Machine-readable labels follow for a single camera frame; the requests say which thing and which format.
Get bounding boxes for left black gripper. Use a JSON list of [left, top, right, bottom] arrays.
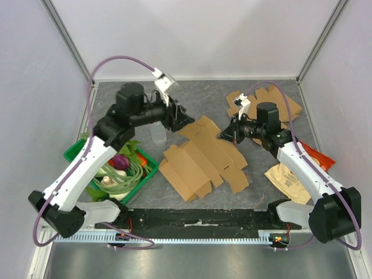
[[131, 91, 195, 132]]

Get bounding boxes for brown cardboard box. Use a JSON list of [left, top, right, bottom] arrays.
[[159, 116, 249, 202]]

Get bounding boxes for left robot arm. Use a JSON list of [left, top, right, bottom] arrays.
[[28, 79, 195, 238]]

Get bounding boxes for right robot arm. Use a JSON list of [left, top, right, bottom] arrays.
[[217, 95, 362, 249]]

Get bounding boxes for clear plastic water bottle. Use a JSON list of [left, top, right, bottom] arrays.
[[149, 121, 167, 146]]

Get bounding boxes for orange carrot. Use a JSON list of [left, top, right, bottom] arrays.
[[136, 152, 148, 167]]

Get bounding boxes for green leafy vegetable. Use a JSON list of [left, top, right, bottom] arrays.
[[80, 130, 143, 203]]

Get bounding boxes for beige cassava chips bag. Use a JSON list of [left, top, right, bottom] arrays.
[[264, 163, 311, 205]]

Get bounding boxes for purple onion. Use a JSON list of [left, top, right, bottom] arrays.
[[112, 154, 130, 171]]

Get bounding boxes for green long beans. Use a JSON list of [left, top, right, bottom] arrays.
[[90, 159, 144, 195]]

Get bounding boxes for white mushroom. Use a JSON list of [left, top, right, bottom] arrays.
[[101, 176, 117, 187]]

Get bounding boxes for red snack bag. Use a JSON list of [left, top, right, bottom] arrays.
[[299, 141, 335, 172]]

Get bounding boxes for green plastic basket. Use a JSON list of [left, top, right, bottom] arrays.
[[63, 138, 160, 204]]

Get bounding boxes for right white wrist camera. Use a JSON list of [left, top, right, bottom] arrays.
[[233, 94, 251, 120]]

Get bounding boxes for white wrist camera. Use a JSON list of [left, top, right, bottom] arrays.
[[233, 94, 251, 120], [152, 67, 177, 107]]

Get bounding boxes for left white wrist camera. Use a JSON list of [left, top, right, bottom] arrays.
[[152, 67, 177, 107]]

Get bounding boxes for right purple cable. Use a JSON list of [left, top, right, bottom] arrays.
[[244, 81, 363, 252]]

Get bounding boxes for purple cable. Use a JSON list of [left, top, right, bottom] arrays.
[[244, 81, 363, 252], [33, 55, 159, 251]]

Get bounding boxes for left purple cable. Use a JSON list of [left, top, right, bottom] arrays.
[[33, 55, 159, 251]]

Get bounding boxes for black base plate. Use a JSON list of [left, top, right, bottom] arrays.
[[111, 209, 301, 239]]

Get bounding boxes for grey cable duct rail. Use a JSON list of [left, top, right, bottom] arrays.
[[55, 231, 289, 245]]

